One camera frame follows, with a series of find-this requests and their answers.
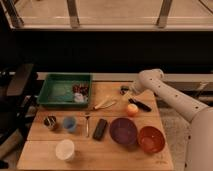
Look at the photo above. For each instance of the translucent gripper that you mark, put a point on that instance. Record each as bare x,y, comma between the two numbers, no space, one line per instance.
127,95

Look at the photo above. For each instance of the black handled dish brush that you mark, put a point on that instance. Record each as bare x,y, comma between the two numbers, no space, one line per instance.
124,89

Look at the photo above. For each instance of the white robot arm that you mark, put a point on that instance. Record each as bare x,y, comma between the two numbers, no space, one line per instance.
199,152

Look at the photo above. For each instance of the blue plastic cup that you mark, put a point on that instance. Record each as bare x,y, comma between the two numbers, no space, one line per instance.
70,124

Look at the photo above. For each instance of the shiny metal cup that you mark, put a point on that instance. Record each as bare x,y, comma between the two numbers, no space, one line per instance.
50,122

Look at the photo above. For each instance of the white cup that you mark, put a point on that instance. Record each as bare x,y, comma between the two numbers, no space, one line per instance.
65,150

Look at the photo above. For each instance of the orange round fruit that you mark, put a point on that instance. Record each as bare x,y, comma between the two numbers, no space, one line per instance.
132,110

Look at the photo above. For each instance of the purple bowl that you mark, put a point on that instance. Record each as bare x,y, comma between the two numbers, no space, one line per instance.
123,131

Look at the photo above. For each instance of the black rectangular block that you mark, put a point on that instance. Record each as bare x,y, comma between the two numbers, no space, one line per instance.
100,129

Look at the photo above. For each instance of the metal fork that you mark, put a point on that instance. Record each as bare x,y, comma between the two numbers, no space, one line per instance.
87,116

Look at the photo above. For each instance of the clear plastic piece in tray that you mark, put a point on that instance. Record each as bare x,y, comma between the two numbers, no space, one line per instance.
79,98

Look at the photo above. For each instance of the orange bowl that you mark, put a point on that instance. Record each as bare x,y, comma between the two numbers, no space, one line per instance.
151,140

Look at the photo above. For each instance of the dark red object in tray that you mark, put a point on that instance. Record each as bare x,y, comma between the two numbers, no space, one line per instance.
81,88

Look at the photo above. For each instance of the green plastic tray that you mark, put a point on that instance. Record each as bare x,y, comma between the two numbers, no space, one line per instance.
57,90

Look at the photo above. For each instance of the black chair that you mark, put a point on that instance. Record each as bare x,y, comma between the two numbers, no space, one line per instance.
16,96

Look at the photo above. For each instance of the wooden handled spatula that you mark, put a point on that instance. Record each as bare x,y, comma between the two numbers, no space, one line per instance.
103,105

